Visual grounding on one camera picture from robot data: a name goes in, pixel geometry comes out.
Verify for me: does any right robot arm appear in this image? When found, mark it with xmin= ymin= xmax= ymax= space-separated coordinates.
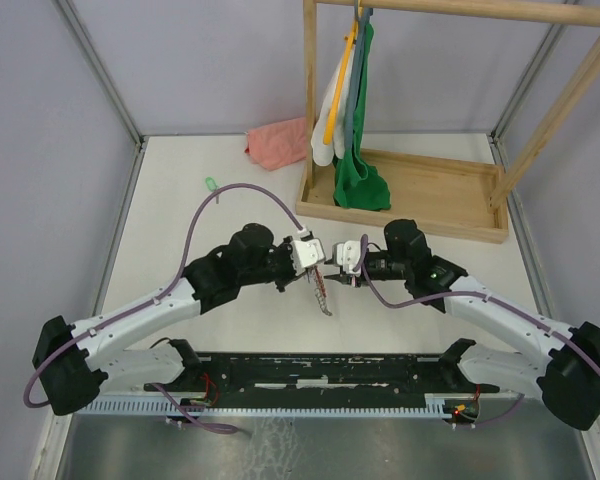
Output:
xmin=334 ymin=220 xmax=600 ymax=431

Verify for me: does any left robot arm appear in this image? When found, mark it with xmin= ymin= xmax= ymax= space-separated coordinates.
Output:
xmin=32 ymin=223 xmax=362 ymax=416

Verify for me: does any green hanging garment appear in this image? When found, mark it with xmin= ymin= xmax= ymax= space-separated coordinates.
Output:
xmin=333 ymin=23 xmax=391 ymax=211

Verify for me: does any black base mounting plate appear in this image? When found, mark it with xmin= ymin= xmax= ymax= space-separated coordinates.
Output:
xmin=161 ymin=340 xmax=499 ymax=409

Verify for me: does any wooden clothes rack tray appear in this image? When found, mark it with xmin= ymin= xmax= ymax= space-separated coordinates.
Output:
xmin=296 ymin=1 xmax=600 ymax=243

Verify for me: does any key with green tag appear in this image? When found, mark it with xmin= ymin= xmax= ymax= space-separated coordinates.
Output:
xmin=205 ymin=176 xmax=220 ymax=204

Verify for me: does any white hanging garment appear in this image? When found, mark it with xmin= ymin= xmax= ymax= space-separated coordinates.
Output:
xmin=310 ymin=54 xmax=357 ymax=168

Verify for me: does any pink cloth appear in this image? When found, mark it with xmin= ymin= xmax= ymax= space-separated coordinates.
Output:
xmin=244 ymin=117 xmax=306 ymax=171

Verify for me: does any yellow clothes hanger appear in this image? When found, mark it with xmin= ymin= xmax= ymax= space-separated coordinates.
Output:
xmin=322 ymin=1 xmax=367 ymax=145

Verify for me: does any grey clothes hanger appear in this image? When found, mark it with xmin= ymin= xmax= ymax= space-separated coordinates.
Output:
xmin=344 ymin=7 xmax=373 ymax=150

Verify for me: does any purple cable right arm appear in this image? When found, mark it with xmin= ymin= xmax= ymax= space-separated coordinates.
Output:
xmin=359 ymin=233 xmax=600 ymax=429

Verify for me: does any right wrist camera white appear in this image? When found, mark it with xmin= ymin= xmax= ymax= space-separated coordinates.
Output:
xmin=332 ymin=240 xmax=366 ymax=276

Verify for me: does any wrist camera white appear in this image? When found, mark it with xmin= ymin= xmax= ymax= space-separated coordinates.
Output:
xmin=291 ymin=227 xmax=326 ymax=275
xmin=332 ymin=240 xmax=366 ymax=276

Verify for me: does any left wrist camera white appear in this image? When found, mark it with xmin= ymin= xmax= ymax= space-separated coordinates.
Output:
xmin=291 ymin=227 xmax=326 ymax=275

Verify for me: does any grey slotted cable duct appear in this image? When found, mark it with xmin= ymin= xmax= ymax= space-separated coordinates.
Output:
xmin=87 ymin=394 xmax=456 ymax=416

